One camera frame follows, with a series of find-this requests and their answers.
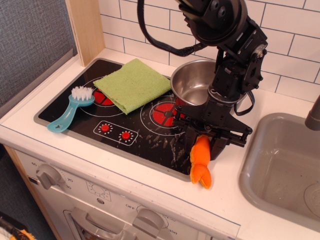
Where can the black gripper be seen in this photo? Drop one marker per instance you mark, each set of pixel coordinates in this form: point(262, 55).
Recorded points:
point(214, 120)

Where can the orange plush toy fish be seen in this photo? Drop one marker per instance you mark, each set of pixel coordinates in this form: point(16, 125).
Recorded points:
point(200, 157)

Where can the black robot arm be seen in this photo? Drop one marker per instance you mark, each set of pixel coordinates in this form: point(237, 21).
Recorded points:
point(241, 49)

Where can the black toy cooktop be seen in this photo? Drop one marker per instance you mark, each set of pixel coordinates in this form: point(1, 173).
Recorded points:
point(154, 143)

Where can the right red cooktop knob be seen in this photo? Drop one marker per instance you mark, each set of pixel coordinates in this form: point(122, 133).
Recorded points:
point(125, 135)

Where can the red cooktop knob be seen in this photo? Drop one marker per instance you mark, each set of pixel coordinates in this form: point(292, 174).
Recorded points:
point(125, 135)
point(105, 128)

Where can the left red cooktop knob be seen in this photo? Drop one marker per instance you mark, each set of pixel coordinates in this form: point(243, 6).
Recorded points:
point(105, 128)

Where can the stainless steel bowl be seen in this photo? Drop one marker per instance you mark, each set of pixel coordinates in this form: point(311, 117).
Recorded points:
point(192, 84)

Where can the grey plastic sink basin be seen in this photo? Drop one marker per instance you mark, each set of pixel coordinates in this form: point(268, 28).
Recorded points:
point(281, 170)

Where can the green folded cloth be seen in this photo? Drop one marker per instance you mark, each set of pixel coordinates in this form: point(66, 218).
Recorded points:
point(133, 85)

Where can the right grey oven dial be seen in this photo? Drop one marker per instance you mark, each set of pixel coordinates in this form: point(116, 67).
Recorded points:
point(148, 222)

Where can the grey oven dial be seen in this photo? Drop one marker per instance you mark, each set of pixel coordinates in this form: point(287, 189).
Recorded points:
point(48, 176)
point(148, 222)

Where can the grey faucet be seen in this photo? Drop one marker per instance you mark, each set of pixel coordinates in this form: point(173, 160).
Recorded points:
point(312, 120)

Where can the blue dish brush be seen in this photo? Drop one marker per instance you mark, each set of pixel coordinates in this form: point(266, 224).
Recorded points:
point(80, 96)

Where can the left grey oven dial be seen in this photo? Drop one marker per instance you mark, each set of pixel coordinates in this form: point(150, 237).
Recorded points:
point(48, 176)

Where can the orange black object on floor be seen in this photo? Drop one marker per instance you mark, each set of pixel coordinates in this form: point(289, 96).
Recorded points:
point(9, 232)

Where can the grey oven door handle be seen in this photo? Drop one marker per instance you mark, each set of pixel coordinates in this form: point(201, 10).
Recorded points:
point(96, 225)

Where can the wooden side post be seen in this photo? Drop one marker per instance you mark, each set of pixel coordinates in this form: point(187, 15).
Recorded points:
point(86, 24)

